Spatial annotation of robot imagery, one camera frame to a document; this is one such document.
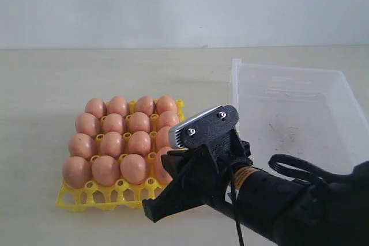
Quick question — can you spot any clear plastic bin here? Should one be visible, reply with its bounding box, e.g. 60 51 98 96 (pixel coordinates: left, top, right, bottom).
229 59 368 174

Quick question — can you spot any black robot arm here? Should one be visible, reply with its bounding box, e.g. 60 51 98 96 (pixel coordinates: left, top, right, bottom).
143 139 368 245

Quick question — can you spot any yellow plastic egg tray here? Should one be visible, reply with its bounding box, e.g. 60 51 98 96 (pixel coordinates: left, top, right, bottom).
57 99 185 212

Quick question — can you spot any brown egg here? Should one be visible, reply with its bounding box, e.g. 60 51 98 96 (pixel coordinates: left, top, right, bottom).
100 131 125 158
157 111 180 130
128 112 151 133
134 96 156 116
107 96 130 118
68 133 98 160
153 146 172 185
102 113 127 134
92 156 121 187
84 98 107 119
120 154 149 185
156 95 178 115
156 126 170 151
127 131 152 157
75 113 102 138
62 156 92 188

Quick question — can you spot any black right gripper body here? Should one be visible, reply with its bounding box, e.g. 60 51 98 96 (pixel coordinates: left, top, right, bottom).
180 139 253 209

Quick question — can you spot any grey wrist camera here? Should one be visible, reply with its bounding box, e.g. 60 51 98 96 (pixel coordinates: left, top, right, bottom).
168 105 239 149

